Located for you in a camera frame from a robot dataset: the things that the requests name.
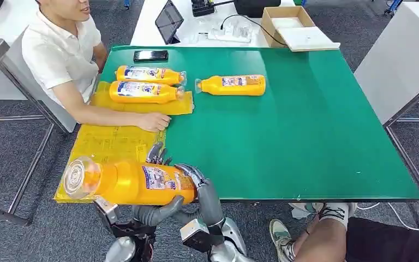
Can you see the long white table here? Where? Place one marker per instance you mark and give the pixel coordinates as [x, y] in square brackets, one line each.
[198, 32]

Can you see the white table with steel legs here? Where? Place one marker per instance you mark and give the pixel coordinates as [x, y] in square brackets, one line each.
[397, 61]

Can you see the person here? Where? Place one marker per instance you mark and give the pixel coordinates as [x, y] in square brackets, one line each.
[339, 242]
[57, 54]

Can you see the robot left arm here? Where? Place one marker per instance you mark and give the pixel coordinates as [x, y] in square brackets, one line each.
[130, 246]

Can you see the orange drink bottle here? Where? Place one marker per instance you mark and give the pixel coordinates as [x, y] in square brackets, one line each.
[130, 182]
[231, 86]
[148, 75]
[141, 92]

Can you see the white foam board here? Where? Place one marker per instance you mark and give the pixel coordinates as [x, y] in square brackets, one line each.
[309, 39]

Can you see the black device with rod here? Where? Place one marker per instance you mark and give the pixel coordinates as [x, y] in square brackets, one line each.
[201, 7]

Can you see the yellow printed sheet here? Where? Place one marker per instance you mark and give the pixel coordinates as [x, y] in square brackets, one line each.
[104, 144]

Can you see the white power strip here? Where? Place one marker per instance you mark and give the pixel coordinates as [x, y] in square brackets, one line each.
[231, 33]

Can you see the open cardboard box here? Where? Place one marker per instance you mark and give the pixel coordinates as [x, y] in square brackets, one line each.
[267, 29]

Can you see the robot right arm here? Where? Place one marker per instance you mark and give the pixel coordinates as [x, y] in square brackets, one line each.
[231, 246]

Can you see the person's right hand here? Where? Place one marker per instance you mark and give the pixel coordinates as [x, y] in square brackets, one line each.
[155, 122]

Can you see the blue metal frame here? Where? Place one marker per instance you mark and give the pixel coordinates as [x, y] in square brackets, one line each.
[394, 7]

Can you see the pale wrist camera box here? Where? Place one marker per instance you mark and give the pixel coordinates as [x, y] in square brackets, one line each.
[194, 235]
[105, 211]

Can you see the white foam insert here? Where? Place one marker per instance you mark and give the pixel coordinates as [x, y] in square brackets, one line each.
[282, 22]

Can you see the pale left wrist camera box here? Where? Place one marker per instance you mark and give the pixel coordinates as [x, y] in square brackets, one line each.
[105, 211]

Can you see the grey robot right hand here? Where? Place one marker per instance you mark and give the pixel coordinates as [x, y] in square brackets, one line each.
[209, 202]

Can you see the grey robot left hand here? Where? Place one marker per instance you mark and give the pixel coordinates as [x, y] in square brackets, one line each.
[155, 215]

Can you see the pale sneaker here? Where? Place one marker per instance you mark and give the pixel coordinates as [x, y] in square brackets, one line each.
[281, 238]

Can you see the black tablet on stand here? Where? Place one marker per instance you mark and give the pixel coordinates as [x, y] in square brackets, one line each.
[168, 20]

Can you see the black smartphone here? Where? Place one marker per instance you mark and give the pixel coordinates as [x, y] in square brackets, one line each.
[151, 55]

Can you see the green table mat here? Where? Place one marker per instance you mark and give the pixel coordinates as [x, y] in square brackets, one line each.
[285, 137]

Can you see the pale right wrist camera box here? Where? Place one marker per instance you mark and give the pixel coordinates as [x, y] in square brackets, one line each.
[194, 235]

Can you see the grey table with steel legs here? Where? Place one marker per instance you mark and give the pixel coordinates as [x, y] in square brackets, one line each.
[39, 94]

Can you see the black bag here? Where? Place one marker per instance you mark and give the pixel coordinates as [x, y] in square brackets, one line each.
[256, 8]

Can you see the white sneaker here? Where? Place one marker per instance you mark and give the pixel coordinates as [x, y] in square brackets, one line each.
[305, 209]

